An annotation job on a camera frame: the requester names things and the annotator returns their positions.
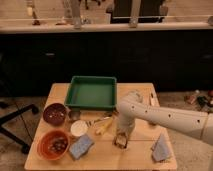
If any green plastic tray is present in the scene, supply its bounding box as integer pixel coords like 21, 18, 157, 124
64, 76, 117, 111

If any yellow corn toy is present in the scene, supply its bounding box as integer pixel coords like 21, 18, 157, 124
95, 119, 113, 135

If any bottle on floor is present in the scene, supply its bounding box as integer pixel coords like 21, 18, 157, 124
186, 90, 200, 104

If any wooden table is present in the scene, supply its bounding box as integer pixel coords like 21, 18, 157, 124
24, 83, 177, 171

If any white round cup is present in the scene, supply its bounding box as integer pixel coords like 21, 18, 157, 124
70, 120, 88, 137

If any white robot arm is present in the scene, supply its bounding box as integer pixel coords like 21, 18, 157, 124
116, 91, 213, 146

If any black cabinet counter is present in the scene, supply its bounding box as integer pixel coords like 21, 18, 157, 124
0, 26, 213, 96

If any small metal cup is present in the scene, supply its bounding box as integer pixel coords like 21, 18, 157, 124
68, 110, 81, 121

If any dark red bowl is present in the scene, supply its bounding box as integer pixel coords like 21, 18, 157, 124
43, 103, 67, 126

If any orange bowl with food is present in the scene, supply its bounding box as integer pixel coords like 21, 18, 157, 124
37, 130, 70, 160

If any blue sponge eraser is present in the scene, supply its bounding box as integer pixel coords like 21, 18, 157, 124
69, 134, 94, 160

